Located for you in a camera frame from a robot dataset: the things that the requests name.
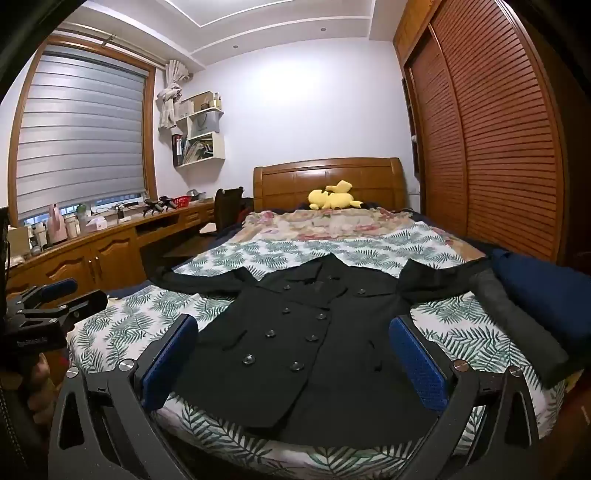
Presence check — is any grey paper bag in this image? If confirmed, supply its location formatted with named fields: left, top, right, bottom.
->
left=190, top=113, right=221, bottom=138

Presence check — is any navy bed sheet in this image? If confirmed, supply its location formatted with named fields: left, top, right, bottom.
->
left=108, top=282, right=154, bottom=297

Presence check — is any yellow plush toy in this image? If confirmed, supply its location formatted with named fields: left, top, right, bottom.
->
left=308, top=180, right=362, bottom=211

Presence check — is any tied white curtain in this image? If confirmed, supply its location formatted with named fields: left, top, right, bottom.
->
left=157, top=60, right=191, bottom=130

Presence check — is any pink bottle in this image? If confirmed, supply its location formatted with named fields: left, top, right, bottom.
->
left=48, top=204, right=68, bottom=244

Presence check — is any black clamp tool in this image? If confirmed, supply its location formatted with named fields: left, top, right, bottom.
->
left=141, top=198, right=172, bottom=217

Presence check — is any grey window blind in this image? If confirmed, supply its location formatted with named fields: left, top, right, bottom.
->
left=17, top=46, right=147, bottom=217

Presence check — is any white wall shelf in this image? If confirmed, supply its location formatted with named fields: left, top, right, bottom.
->
left=172, top=89, right=226, bottom=168

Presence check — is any black button coat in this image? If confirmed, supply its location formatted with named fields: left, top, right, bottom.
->
left=150, top=253, right=490, bottom=448

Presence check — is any dark wooden chair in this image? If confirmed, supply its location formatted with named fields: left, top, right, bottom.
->
left=198, top=186, right=245, bottom=238

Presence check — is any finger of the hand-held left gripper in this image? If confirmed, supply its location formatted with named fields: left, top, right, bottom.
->
left=18, top=290, right=109, bottom=325
left=7, top=277, right=78, bottom=315

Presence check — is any wooden louvred wardrobe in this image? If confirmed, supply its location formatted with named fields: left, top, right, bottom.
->
left=392, top=0, right=568, bottom=264

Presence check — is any beige cardboard box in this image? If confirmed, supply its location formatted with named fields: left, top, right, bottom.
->
left=181, top=90, right=212, bottom=115

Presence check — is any row of books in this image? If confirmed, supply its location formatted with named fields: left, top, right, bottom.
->
left=173, top=134, right=213, bottom=164

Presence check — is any wooden bed headboard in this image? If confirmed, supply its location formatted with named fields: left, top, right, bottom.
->
left=253, top=157, right=407, bottom=213

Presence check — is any floral blanket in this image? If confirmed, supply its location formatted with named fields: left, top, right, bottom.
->
left=242, top=206, right=485, bottom=259

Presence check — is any blue folded garment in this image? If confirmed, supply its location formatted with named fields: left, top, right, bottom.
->
left=489, top=249, right=591, bottom=361

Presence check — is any bed with fern-print cover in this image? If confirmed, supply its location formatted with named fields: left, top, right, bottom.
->
left=67, top=222, right=566, bottom=474

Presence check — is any grey folded garment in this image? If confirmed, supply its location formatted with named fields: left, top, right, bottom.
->
left=475, top=268, right=571, bottom=388

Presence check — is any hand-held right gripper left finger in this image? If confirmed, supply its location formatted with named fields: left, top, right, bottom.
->
left=48, top=314, right=199, bottom=480

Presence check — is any person's left hand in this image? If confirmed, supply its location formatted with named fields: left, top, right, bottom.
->
left=25, top=353, right=63, bottom=430

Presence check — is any wooden desk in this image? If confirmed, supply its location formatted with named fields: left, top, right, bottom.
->
left=0, top=198, right=218, bottom=296

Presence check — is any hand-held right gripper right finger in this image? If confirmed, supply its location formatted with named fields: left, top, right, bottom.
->
left=389, top=315, right=541, bottom=480

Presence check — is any wooden window frame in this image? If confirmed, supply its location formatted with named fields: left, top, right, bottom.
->
left=8, top=34, right=158, bottom=227

